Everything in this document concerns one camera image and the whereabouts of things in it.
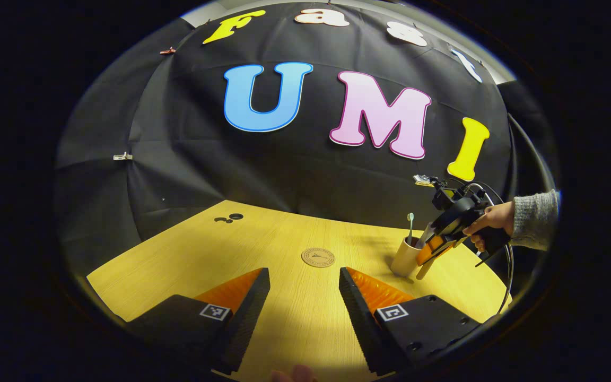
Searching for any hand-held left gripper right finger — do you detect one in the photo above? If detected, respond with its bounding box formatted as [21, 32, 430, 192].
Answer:
[339, 266, 482, 375]

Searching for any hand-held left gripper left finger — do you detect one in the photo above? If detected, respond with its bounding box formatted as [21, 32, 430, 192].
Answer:
[125, 267, 270, 375]

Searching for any white toothpaste tube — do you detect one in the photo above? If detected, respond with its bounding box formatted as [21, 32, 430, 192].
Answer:
[416, 223, 435, 250]

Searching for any beige cup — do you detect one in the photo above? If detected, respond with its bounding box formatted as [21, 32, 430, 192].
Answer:
[390, 236, 436, 280]

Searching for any round brown coaster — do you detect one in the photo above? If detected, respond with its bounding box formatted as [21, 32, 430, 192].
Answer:
[301, 247, 336, 268]

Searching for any wooden desktop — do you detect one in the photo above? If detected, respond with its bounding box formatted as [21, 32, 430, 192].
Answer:
[86, 199, 513, 381]

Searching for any black backdrop cloth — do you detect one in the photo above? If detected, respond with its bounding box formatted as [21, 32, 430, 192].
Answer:
[54, 3, 550, 276]

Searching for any black backdrop frame pole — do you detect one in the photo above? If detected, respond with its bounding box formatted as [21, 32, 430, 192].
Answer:
[506, 113, 556, 193]

